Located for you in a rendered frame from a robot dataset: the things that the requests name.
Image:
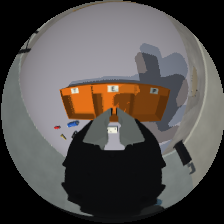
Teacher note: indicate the blue aa battery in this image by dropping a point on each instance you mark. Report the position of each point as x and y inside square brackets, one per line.
[72, 124]

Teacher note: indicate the orange three-compartment bin rack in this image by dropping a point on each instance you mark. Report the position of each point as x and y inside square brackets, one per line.
[148, 105]

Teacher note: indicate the white domino tile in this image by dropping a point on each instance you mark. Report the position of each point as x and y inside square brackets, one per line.
[112, 129]

